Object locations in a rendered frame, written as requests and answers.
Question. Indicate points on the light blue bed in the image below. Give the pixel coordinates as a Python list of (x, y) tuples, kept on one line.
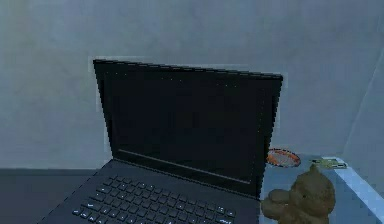
[(350, 196)]

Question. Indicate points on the black open laptop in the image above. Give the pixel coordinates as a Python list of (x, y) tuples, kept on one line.
[(186, 126)]

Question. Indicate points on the orange tennis racket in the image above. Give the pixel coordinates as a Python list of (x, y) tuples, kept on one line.
[(283, 157)]

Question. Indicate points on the brown teddy bear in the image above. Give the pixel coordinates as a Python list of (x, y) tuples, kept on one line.
[(308, 200)]

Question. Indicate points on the small green card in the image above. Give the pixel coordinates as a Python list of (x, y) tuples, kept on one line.
[(329, 163)]

